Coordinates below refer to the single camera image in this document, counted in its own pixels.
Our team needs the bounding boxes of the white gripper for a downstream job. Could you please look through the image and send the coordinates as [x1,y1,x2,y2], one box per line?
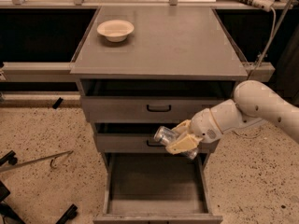
[165,108,222,154]

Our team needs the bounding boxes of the silver redbull can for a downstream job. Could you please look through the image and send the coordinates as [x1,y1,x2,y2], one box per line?
[154,126,198,160]

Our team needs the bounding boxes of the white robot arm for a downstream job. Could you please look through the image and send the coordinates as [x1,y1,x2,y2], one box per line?
[166,80,299,154]

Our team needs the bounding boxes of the bottom grey drawer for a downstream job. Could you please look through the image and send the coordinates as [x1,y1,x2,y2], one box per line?
[93,153,223,224]

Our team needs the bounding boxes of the grey drawer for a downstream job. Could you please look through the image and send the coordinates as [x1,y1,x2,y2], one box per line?
[93,153,223,224]
[80,79,235,123]
[93,122,221,154]

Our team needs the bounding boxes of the middle grey drawer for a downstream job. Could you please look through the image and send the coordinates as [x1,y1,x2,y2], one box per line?
[93,122,221,154]

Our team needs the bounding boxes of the grey drawer cabinet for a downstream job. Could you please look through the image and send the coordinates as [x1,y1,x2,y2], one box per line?
[70,5,249,224]

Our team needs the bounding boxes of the top grey drawer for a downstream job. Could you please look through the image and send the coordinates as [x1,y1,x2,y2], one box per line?
[80,79,235,123]

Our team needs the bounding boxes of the white paper bowl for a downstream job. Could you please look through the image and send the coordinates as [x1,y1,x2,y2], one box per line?
[96,20,135,42]

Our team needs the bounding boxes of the metal rod with hook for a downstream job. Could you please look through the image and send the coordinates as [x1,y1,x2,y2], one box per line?
[0,150,73,173]

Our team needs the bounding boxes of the black stand legs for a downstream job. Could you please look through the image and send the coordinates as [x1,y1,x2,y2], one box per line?
[0,149,78,224]

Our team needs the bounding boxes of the small black floor bracket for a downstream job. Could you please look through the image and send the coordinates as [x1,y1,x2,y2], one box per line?
[52,97,64,109]

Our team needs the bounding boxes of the white cable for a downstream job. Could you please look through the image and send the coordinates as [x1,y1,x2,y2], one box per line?
[232,7,278,140]

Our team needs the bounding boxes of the grey horizontal rail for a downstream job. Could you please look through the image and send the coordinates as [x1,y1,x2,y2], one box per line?
[1,63,76,82]

